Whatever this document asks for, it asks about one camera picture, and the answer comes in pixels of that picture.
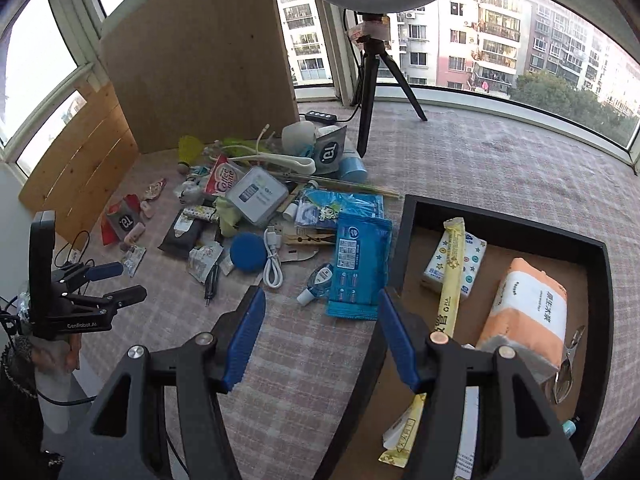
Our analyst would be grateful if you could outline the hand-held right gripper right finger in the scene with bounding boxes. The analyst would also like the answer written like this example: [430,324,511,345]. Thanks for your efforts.
[377,287,583,480]

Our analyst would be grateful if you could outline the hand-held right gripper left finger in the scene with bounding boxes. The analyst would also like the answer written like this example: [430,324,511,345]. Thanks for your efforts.
[59,285,267,480]

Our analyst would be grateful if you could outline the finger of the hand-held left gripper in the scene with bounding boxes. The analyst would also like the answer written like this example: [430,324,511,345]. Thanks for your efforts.
[60,284,148,318]
[50,261,125,301]

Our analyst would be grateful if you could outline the yellow long straw packet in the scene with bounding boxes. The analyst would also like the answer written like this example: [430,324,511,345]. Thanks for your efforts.
[378,217,467,470]

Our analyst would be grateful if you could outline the blue round lid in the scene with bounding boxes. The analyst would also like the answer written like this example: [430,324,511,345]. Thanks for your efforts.
[229,232,269,274]

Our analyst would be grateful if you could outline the white printed box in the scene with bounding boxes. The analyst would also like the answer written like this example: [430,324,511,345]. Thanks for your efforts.
[452,385,482,480]

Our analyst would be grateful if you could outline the star dotted tissue pack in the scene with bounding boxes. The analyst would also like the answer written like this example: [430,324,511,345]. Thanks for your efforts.
[420,232,488,300]

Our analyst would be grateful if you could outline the orange white tissue pack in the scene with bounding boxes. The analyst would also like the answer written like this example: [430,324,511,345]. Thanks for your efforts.
[475,257,569,378]

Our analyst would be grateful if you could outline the black tray container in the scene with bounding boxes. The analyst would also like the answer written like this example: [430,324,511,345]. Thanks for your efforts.
[327,193,616,480]

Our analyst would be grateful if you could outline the metal clip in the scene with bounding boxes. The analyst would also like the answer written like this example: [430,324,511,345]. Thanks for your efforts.
[549,325,587,405]

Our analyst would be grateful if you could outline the person's left hand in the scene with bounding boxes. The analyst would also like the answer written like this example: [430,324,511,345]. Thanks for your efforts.
[31,335,82,376]

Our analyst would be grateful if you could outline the red fabric pouch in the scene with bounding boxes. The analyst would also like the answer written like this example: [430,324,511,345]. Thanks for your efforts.
[101,194,142,247]

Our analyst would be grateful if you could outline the pink bottle grey cap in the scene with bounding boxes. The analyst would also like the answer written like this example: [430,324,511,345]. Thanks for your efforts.
[119,223,147,252]

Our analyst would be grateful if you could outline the black wipes pack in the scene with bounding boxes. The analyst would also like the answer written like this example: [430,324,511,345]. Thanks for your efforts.
[158,208,207,254]

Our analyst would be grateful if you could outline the small dropper bottle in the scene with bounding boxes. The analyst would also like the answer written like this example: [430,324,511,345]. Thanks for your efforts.
[297,262,334,307]

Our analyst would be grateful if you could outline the blue wet wipes pack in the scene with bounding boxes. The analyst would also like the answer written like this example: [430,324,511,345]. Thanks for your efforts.
[326,212,394,321]

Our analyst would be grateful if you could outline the yellow dotted tube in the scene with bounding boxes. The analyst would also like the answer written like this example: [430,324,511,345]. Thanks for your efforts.
[181,204,219,222]

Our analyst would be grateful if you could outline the wood slat panel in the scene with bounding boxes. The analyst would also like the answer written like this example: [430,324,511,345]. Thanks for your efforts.
[19,80,140,253]

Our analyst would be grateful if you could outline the wooden clothespin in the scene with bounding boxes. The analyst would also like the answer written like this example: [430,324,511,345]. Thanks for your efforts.
[282,226,337,241]
[282,236,337,251]

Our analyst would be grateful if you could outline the pale green plastic bag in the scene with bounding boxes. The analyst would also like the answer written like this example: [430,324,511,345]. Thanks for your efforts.
[215,197,242,238]

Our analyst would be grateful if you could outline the grey square tin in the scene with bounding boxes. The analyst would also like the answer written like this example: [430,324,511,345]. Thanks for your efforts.
[231,166,291,226]

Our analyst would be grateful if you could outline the blue card pack green figure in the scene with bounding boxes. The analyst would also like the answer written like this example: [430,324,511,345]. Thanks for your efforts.
[294,189,386,232]

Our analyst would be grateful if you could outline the yellow shuttlecock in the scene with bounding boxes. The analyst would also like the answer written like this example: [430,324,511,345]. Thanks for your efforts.
[178,134,204,169]

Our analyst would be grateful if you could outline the large red creamer packet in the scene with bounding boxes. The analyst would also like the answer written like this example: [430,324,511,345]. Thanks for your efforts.
[202,154,244,197]

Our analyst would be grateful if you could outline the person's dark clothing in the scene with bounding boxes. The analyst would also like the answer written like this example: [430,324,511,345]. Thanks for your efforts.
[0,390,66,480]

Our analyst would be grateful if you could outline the bamboo chopsticks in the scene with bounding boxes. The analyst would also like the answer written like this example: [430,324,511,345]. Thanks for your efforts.
[280,172,402,198]

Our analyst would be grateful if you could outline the light blue roll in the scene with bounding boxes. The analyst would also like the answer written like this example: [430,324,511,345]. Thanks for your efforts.
[337,154,369,182]

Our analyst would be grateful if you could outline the lime green packet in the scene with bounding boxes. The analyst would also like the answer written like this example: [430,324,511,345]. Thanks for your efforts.
[221,136,273,157]

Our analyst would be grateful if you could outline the wooden board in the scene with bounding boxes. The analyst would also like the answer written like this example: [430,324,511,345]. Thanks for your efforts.
[99,0,301,155]

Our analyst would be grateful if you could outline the black tripod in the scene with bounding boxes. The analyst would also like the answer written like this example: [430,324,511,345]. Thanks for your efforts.
[346,10,429,158]

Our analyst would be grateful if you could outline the black power cable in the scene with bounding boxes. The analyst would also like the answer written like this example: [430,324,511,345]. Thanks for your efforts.
[52,230,98,273]

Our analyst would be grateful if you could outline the white usb cable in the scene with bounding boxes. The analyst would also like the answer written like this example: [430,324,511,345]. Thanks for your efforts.
[261,225,287,289]

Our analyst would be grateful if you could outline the white plug cable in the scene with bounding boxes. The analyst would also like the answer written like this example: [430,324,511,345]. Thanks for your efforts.
[254,122,275,161]

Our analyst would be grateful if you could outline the white round camera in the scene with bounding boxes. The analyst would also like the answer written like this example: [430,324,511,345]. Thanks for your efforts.
[281,121,317,155]

